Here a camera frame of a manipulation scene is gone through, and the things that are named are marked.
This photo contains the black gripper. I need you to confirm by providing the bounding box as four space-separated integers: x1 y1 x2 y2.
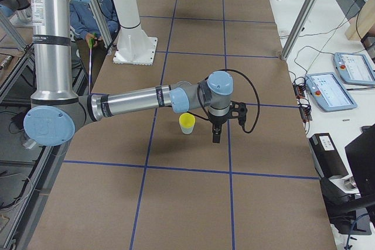
209 114 229 143

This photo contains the yellow plastic cup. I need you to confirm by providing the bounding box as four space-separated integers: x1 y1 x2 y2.
179 112 196 128

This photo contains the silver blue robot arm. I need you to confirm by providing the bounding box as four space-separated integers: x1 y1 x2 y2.
23 0 234 146

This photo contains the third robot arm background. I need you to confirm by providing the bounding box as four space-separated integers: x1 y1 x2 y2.
1 0 32 22

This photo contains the green plastic cup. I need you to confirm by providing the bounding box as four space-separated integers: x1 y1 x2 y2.
180 126 194 135

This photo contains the black box with label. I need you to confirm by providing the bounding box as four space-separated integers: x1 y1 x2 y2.
309 133 349 180

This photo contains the near teach pendant tablet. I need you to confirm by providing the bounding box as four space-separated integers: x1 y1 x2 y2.
305 72 357 112

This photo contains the teach pendant tablet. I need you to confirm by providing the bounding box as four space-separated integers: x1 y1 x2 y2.
333 53 374 86
305 72 357 112

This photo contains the black monitor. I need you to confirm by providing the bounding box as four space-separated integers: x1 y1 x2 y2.
345 128 374 196

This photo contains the far teach pendant tablet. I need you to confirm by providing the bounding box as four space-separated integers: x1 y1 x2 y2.
333 53 374 86

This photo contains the green tape measure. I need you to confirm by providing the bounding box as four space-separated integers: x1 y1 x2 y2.
87 33 97 49

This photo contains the person in blue hoodie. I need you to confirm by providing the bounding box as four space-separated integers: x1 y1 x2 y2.
69 0 120 87

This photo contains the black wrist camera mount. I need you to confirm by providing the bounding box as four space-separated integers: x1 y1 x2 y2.
229 101 247 128

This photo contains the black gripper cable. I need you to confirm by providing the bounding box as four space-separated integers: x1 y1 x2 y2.
196 69 261 133

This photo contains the white pedestal column base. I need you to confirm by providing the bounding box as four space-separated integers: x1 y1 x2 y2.
112 0 158 65

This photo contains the aluminium frame post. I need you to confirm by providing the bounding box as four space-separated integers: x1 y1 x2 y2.
281 0 316 61

